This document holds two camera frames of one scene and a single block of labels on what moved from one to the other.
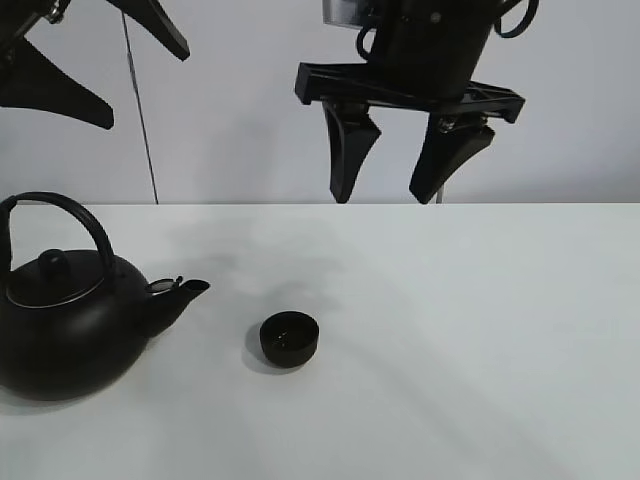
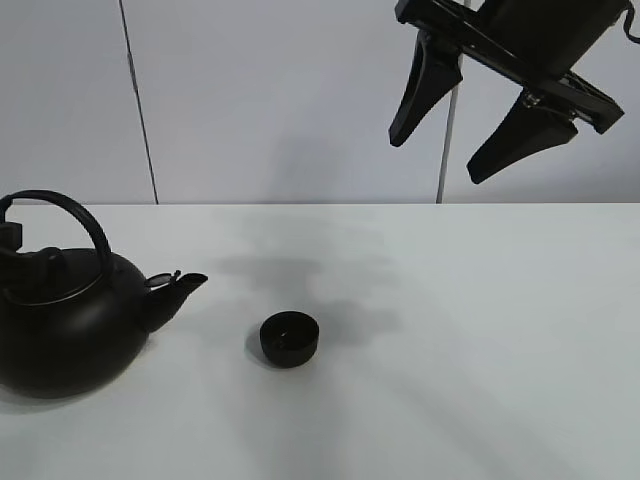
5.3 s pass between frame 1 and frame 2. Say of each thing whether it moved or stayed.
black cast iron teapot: stayed
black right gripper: moved
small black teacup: stayed
